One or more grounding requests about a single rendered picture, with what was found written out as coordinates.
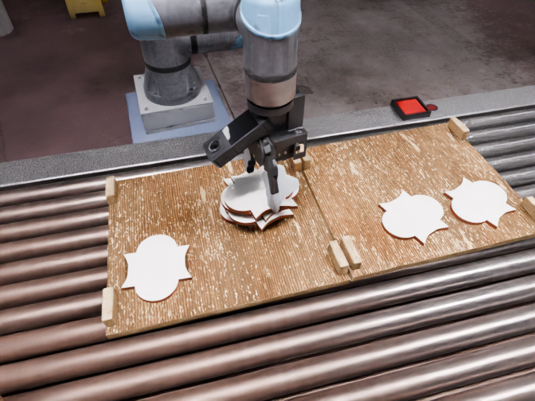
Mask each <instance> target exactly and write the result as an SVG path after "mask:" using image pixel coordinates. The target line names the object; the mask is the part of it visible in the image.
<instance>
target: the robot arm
mask: <svg viewBox="0 0 535 401"><path fill-rule="evenodd" d="M122 4H123V11H124V15H125V18H126V22H127V27H128V29H129V32H130V34H131V36H132V37H133V38H134V39H136V40H139V41H140V45H141V49H142V52H143V59H144V62H145V66H146V69H145V76H144V82H143V89H144V92H145V96H146V97H147V99H148V100H150V101H151V102H152V103H155V104H157V105H161V106H168V107H171V106H178V105H182V104H185V103H188V102H190V101H192V100H194V99H196V98H197V97H198V95H199V94H200V92H201V82H200V79H199V77H198V75H197V73H196V71H195V69H194V67H193V65H192V63H191V59H190V54H196V53H210V52H217V51H225V50H226V51H230V50H232V49H239V48H241V47H243V53H244V82H245V95H246V96H247V105H248V109H247V110H246V111H245V112H243V113H242V114H241V115H239V116H238V117H237V118H235V119H234V120H233V121H231V123H229V124H228V125H227V126H225V127H224V128H223V129H221V130H220V131H218V132H217V133H216V134H215V135H214V136H213V137H211V138H210V139H208V140H207V141H206V142H204V143H203V149H204V151H205V153H206V155H207V157H208V159H209V160H210V161H211V162H212V163H213V164H214V165H215V166H216V167H218V168H221V167H223V166H224V165H226V164H227V163H228V162H230V161H231V160H232V159H234V157H236V156H237V155H238V154H240V153H241V152H244V164H245V169H246V172H247V173H253V172H254V165H255V164H256V162H257V163H258V164H259V165H260V166H262V165H263V166H264V171H263V173H262V177H263V181H264V184H265V189H266V195H267V205H268V207H269V208H270V209H271V210H272V211H273V212H274V213H277V212H278V211H279V202H280V201H281V200H282V199H283V198H284V197H286V196H287V195H289V194H290V193H292V192H294V191H295V190H296V189H297V188H298V187H299V180H298V179H297V178H296V177H288V176H287V175H286V172H285V169H284V167H283V166H282V165H277V164H276V162H278V161H281V160H282V161H284V160H287V159H289V158H293V160H296V159H299V158H303V157H306V150H307V135H308V132H307V131H306V130H305V129H304V127H303V115H304V105H305V95H304V93H303V92H301V91H299V89H298V88H297V86H296V77H297V61H298V49H299V27H300V23H301V19H302V12H301V9H300V0H122ZM297 130H298V131H302V133H299V134H297V133H296V131H297ZM301 141H304V147H303V151H302V152H299V153H296V151H298V150H300V145H299V144H298V142H301Z"/></svg>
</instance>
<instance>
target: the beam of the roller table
mask: <svg viewBox="0 0 535 401"><path fill-rule="evenodd" d="M423 102H424V104H425V105H427V104H434V105H436V106H437V107H438V110H437V111H431V114H430V117H427V118H422V119H412V120H406V121H403V120H402V119H401V117H400V116H399V115H398V114H397V113H396V111H395V110H394V109H393V107H392V106H389V107H379V108H374V109H368V110H362V111H351V112H346V113H340V114H335V115H324V116H319V117H313V118H307V119H303V127H304V129H305V130H306V131H307V132H308V135H307V143H311V142H321V141H326V140H331V139H336V138H346V137H351V136H357V135H362V134H372V133H377V132H382V131H387V130H397V129H402V128H408V127H417V126H423V125H428V124H433V123H442V122H448V121H449V120H450V118H453V117H456V118H457V119H468V118H474V117H479V116H484V115H493V114H499V113H504V112H510V111H519V110H525V109H530V108H535V85H531V86H525V87H520V88H510V89H504V90H498V91H488V92H483V93H477V94H471V95H461V96H455V97H449V98H444V99H434V100H428V101H423ZM217 132H218V131H215V132H209V133H204V134H193V135H188V136H182V137H176V138H166V139H160V140H154V141H149V142H139V143H133V144H127V145H121V146H112V147H106V148H100V149H94V150H84V151H78V152H73V153H67V154H57V155H51V156H45V157H39V158H30V159H24V160H18V161H12V162H3V163H0V191H5V190H10V189H20V188H25V187H30V186H35V185H45V184H51V183H56V182H61V181H71V180H76V179H81V178H86V177H96V176H102V175H107V174H112V173H122V172H127V171H132V170H137V169H147V168H153V167H158V166H163V165H173V164H178V163H183V162H193V161H198V160H204V159H208V157H207V155H206V153H205V151H204V149H203V143H204V142H206V141H207V140H208V139H210V138H211V137H213V136H214V135H215V134H216V133H217Z"/></svg>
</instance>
